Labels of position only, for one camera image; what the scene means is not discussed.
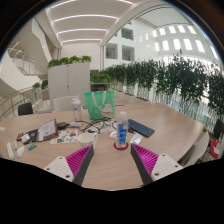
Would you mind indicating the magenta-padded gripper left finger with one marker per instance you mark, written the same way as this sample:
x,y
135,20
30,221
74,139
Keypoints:
x,y
60,166

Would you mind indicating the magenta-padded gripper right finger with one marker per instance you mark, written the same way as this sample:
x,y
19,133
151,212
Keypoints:
x,y
164,165

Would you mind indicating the clear blue-labelled water bottle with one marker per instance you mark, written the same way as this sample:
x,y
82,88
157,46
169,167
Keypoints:
x,y
122,133

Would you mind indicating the colourful sticker sheet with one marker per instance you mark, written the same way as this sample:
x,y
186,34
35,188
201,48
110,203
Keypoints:
x,y
65,137

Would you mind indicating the teal tube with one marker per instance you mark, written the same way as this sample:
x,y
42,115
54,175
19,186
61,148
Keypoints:
x,y
32,146

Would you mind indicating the white plastic chair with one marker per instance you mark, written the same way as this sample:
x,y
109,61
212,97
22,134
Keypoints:
x,y
196,150

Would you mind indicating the white tissue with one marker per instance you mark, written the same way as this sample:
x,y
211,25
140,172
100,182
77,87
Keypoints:
x,y
136,138

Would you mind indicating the tablet with printed cover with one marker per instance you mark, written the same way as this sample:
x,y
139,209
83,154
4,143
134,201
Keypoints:
x,y
47,130

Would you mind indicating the black notebook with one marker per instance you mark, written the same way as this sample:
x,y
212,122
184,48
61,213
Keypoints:
x,y
34,135

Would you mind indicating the black power adapter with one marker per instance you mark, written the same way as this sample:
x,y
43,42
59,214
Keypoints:
x,y
62,125

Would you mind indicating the white power adapter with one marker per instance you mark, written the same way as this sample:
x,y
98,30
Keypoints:
x,y
75,124

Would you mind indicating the white ribbed block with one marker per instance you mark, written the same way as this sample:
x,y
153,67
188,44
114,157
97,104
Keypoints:
x,y
25,137

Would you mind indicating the small white oval device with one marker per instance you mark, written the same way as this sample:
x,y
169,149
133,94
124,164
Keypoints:
x,y
15,145

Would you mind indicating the small red-black device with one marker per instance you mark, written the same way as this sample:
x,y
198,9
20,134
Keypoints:
x,y
19,136

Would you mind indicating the flat round red coaster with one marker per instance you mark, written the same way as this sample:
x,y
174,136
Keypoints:
x,y
115,147

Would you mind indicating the white power strip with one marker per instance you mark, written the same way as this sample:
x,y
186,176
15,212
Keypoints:
x,y
10,150

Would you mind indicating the red box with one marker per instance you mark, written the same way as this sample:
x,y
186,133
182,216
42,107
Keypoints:
x,y
215,150

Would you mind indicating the clear shaker bottle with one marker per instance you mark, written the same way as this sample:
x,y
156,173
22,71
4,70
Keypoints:
x,y
77,110

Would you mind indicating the black chair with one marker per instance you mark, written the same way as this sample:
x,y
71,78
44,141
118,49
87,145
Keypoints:
x,y
25,109
219,128

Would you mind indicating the white paper slip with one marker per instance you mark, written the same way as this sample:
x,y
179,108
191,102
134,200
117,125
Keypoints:
x,y
2,128

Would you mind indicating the potted green plants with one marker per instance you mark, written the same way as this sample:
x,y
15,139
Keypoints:
x,y
41,87

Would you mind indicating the wooden-topped glass railing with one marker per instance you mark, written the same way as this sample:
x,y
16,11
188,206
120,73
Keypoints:
x,y
15,98

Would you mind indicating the white cabinet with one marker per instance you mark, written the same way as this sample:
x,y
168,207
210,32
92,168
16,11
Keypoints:
x,y
68,83

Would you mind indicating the tall green plant hedge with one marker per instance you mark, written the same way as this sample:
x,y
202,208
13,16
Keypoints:
x,y
180,80

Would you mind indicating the brown planter with plants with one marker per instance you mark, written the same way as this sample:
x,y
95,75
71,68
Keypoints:
x,y
100,80

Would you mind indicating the low green shrub row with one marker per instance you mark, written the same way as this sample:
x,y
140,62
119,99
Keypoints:
x,y
68,60

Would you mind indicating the ceiling light strips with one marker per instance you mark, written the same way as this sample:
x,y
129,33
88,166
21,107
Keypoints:
x,y
85,16

